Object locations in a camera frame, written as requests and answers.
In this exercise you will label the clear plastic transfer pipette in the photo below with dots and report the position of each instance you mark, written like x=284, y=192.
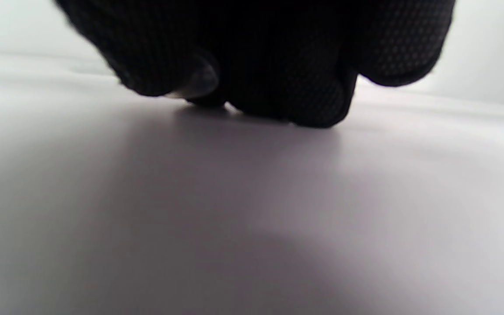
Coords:
x=201, y=83

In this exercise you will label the person's right hand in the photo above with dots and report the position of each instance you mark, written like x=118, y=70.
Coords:
x=278, y=52

